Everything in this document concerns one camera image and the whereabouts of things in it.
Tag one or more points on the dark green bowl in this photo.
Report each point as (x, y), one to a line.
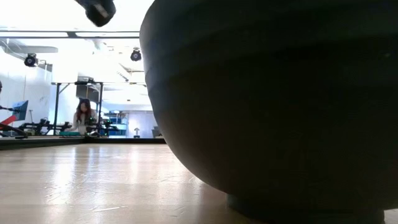
(264, 109)

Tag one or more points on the grey box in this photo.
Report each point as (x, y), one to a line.
(85, 91)

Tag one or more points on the person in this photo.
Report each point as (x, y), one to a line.
(81, 121)

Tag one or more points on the blue shelf unit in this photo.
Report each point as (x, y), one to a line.
(119, 127)

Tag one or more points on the teal mat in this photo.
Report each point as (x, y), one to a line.
(70, 133)

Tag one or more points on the small blue monitor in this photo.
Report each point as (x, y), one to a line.
(20, 110)

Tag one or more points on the small white stand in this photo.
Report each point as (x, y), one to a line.
(136, 132)

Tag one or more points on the black bench robot arms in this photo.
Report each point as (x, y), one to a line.
(40, 126)

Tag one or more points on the grey bin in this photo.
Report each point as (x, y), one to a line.
(156, 132)

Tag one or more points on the red panel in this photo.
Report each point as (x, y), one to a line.
(7, 119)

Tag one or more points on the black ceiling camera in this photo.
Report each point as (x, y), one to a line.
(136, 56)
(30, 60)

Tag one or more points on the black metal stand frame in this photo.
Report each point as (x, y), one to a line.
(57, 109)

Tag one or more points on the black table edge rail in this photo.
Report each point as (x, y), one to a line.
(31, 143)

